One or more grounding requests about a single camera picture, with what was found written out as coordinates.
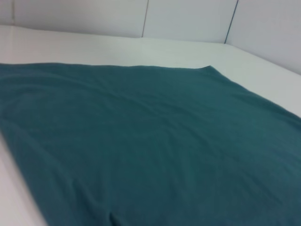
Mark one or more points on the dark teal shirt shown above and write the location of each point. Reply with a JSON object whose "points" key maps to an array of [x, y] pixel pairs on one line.
{"points": [[145, 141]]}

